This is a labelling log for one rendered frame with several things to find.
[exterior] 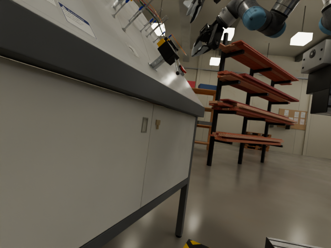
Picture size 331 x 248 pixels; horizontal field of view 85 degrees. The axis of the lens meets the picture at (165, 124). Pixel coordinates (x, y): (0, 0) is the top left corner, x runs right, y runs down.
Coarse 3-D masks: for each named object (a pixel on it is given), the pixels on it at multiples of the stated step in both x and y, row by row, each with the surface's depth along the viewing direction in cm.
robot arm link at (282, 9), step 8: (280, 0) 71; (288, 0) 69; (296, 0) 69; (272, 8) 74; (280, 8) 71; (288, 8) 71; (272, 16) 72; (280, 16) 72; (288, 16) 73; (272, 24) 73; (280, 24) 74; (264, 32) 77; (272, 32) 76; (280, 32) 77
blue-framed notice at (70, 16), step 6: (60, 6) 35; (66, 12) 36; (72, 12) 38; (66, 18) 34; (72, 18) 36; (78, 18) 39; (72, 24) 35; (78, 24) 37; (84, 24) 40; (84, 30) 38; (90, 30) 40
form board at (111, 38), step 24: (24, 0) 27; (72, 0) 42; (96, 0) 58; (96, 24) 46; (120, 24) 65; (144, 24) 117; (120, 48) 50; (144, 48) 75; (144, 72) 55; (168, 72) 88; (192, 96) 105
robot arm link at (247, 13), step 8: (248, 0) 70; (240, 8) 72; (248, 8) 69; (256, 8) 67; (264, 8) 70; (240, 16) 73; (248, 16) 68; (256, 16) 67; (264, 16) 67; (248, 24) 69; (256, 24) 70; (264, 24) 72
